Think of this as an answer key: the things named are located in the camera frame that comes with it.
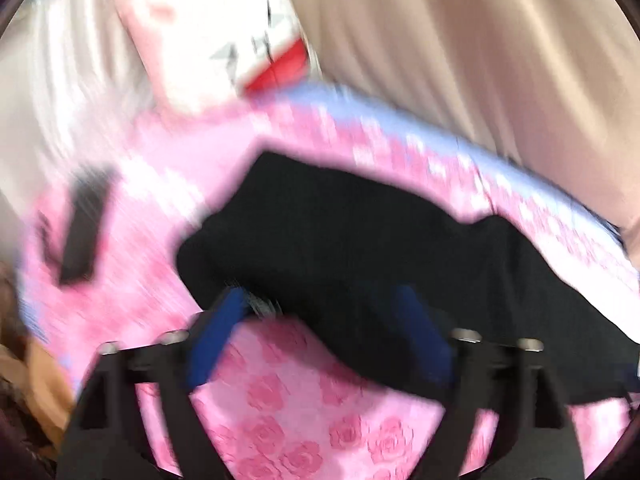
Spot silver satin curtain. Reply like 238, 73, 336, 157
1, 0, 153, 254

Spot black smartphone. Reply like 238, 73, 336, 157
58, 165, 117, 286

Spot white cat face pillow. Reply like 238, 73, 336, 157
118, 0, 311, 116

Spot pink floral bed sheet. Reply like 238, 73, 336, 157
21, 84, 639, 479

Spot black pants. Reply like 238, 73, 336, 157
176, 152, 639, 404

